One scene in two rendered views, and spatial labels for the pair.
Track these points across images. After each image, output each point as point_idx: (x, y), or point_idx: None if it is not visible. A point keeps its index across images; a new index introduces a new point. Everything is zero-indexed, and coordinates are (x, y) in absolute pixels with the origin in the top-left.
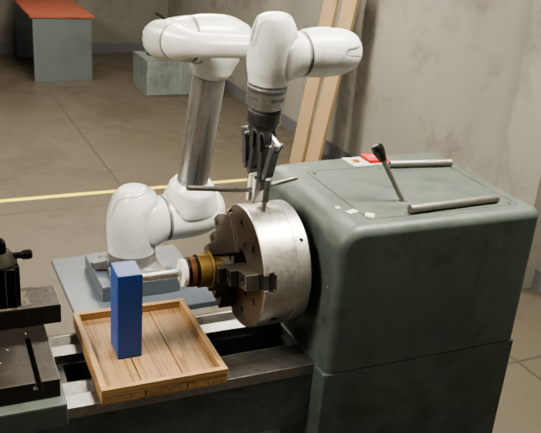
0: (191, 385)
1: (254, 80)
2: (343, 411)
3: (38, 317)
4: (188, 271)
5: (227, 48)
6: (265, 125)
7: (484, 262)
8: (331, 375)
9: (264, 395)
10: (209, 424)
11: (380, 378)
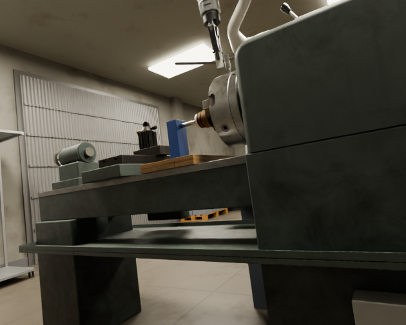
0: (176, 164)
1: (197, 1)
2: (269, 187)
3: (153, 151)
4: (196, 116)
5: (231, 20)
6: (205, 19)
7: (380, 30)
8: (251, 154)
9: (221, 178)
10: (193, 195)
11: (296, 158)
